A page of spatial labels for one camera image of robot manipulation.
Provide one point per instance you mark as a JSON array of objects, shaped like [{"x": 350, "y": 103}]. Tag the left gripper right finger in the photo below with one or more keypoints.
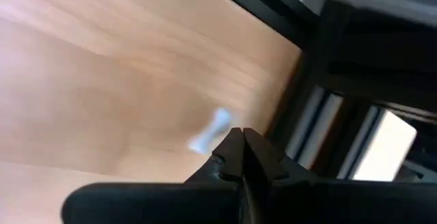
[{"x": 341, "y": 203}]

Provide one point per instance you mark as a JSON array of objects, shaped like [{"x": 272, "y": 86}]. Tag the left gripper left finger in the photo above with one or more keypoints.
[{"x": 153, "y": 203}]

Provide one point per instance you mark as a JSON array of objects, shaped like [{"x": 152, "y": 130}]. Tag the white plastic bone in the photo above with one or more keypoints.
[{"x": 211, "y": 132}]

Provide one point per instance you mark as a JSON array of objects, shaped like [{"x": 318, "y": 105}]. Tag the white paper sheet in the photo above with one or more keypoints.
[{"x": 385, "y": 145}]

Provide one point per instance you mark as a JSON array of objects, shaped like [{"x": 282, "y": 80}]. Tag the black aluminium table frame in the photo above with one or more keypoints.
[{"x": 273, "y": 12}]

